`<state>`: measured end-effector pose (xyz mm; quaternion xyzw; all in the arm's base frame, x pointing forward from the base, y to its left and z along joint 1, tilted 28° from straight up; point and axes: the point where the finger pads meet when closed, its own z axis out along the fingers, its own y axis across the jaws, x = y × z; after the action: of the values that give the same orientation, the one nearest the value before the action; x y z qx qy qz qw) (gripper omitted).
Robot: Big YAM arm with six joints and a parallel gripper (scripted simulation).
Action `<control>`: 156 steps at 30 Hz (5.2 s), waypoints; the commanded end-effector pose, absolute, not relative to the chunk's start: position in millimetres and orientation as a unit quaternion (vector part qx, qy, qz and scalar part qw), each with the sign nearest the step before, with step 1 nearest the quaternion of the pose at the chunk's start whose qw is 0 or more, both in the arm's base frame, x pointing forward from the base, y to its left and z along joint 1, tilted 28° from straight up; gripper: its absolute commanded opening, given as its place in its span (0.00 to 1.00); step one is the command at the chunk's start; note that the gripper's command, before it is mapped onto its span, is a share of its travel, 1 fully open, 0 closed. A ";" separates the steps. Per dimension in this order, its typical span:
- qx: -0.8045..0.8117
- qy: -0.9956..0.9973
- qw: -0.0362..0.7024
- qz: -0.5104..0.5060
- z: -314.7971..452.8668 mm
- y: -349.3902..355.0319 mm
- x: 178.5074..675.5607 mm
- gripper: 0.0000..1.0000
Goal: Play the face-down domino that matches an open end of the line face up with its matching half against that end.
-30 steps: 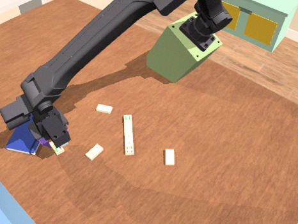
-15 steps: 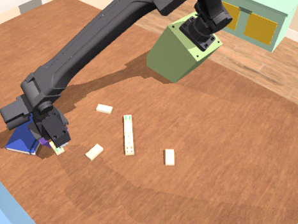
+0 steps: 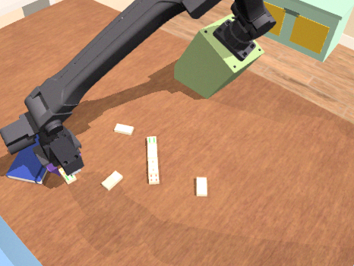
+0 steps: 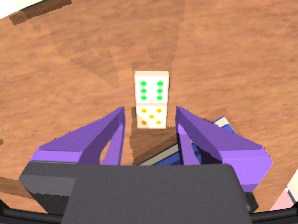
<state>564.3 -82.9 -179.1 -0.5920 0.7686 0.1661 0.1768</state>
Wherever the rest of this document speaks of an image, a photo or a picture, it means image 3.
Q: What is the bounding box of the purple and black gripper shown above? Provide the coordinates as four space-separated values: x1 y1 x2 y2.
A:
33 129 82 176

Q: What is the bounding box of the blue notebook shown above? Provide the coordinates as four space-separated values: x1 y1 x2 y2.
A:
6 135 48 184

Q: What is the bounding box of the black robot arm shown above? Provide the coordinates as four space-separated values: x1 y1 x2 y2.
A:
0 0 276 176

